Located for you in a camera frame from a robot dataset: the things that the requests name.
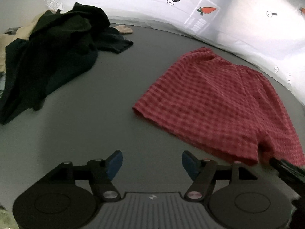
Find red checkered shorts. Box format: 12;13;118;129
133;48;304;166

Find white carrot-print curtain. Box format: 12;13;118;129
46;0;304;102

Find black garment pile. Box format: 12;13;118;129
1;3;133;125

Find beige garment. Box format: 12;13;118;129
0;9;134;75

